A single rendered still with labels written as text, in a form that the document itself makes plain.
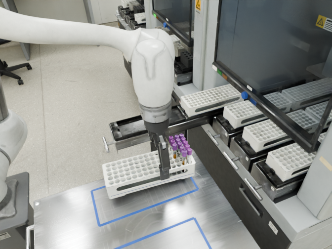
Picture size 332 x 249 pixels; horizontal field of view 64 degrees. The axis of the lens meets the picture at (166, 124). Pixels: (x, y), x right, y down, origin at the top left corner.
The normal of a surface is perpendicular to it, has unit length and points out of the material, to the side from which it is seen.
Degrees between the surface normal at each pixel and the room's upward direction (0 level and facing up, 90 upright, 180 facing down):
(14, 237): 90
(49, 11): 90
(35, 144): 0
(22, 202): 0
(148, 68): 81
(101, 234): 0
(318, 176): 90
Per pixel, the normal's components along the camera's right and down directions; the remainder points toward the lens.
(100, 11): 0.36, 0.59
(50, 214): -0.04, -0.76
